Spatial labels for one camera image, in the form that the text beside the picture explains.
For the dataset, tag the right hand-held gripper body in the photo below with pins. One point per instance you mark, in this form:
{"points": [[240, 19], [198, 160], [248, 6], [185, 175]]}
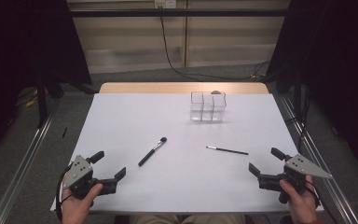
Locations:
{"points": [[298, 169]]}

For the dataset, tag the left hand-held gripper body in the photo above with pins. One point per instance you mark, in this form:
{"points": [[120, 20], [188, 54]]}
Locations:
{"points": [[80, 174]]}

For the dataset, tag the thick black makeup brush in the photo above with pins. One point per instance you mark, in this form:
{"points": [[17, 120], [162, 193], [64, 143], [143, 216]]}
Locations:
{"points": [[150, 153]]}

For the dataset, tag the clear plastic organizer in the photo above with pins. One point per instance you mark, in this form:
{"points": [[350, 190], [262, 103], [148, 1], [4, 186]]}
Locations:
{"points": [[208, 107]]}

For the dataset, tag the person's left hand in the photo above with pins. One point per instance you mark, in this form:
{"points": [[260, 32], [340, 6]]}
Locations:
{"points": [[76, 210]]}

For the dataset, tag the person's right hand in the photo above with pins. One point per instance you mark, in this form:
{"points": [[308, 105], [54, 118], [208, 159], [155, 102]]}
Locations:
{"points": [[303, 207]]}

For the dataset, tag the thin black makeup brush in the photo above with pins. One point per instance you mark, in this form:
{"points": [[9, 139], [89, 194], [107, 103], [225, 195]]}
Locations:
{"points": [[228, 151]]}

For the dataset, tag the small black stick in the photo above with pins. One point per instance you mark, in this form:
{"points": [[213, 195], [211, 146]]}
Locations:
{"points": [[64, 132]]}

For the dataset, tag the person's legs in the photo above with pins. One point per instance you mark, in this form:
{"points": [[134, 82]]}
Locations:
{"points": [[155, 219]]}

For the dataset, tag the white table mat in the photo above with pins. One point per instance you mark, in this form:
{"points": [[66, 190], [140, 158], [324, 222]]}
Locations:
{"points": [[180, 183]]}

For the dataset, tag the black metal stand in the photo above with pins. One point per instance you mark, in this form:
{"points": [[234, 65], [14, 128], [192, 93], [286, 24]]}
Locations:
{"points": [[43, 102]]}

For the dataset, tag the small grey round object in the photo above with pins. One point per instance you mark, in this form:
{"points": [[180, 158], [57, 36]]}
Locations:
{"points": [[216, 92]]}

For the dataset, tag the black curtain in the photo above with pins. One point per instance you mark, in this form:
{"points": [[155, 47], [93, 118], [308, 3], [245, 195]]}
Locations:
{"points": [[338, 62], [21, 46]]}

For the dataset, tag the aluminium floor rail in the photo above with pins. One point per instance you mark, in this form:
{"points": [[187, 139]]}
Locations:
{"points": [[339, 199], [21, 169]]}

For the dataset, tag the black horizontal frame bar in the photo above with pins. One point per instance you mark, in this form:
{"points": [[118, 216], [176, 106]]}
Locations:
{"points": [[167, 12]]}

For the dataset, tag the white wall outlet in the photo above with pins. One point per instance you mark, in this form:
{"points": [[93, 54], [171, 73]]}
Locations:
{"points": [[165, 3]]}

